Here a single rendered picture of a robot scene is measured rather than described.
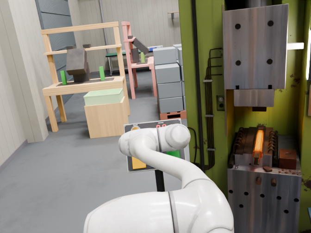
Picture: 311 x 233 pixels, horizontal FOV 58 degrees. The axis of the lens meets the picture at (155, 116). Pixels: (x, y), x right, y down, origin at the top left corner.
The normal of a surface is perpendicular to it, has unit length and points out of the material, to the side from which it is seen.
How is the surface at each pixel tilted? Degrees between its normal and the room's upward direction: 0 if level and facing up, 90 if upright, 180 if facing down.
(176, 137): 67
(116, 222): 41
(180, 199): 8
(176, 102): 90
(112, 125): 90
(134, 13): 90
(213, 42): 90
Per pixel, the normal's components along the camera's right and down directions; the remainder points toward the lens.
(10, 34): 0.07, 0.31
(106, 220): -0.27, -0.60
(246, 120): -0.38, 0.33
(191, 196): 0.06, -0.95
